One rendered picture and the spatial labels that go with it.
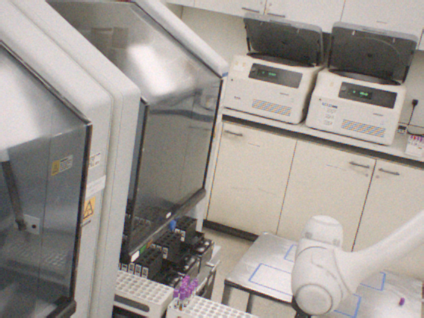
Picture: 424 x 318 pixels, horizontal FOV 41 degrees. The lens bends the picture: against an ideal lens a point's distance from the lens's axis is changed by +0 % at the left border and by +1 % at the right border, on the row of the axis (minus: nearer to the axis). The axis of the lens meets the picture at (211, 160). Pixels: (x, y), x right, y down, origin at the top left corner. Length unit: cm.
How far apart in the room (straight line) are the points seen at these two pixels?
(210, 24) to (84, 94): 333
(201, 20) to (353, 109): 148
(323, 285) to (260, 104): 264
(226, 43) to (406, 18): 134
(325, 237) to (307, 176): 243
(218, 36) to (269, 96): 91
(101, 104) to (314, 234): 58
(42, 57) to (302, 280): 70
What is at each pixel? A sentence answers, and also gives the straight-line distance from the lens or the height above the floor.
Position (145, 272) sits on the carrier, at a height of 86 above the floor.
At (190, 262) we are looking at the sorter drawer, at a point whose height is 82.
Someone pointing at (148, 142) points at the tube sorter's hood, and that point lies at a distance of 143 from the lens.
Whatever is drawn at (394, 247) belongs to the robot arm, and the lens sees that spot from 126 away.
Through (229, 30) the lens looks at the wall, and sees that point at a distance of 441.
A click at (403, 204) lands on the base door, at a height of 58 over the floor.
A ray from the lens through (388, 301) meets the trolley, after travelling 197.
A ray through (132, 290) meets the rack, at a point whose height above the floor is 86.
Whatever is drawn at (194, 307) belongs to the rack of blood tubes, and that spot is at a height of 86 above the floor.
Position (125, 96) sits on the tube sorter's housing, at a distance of 129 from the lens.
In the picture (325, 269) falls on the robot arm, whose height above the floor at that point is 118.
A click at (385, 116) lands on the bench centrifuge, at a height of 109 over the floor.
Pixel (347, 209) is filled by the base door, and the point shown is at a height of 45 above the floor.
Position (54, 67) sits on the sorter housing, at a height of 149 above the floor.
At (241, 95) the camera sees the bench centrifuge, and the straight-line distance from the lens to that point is 377.
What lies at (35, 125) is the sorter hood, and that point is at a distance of 104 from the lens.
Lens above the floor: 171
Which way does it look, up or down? 18 degrees down
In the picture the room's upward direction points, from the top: 10 degrees clockwise
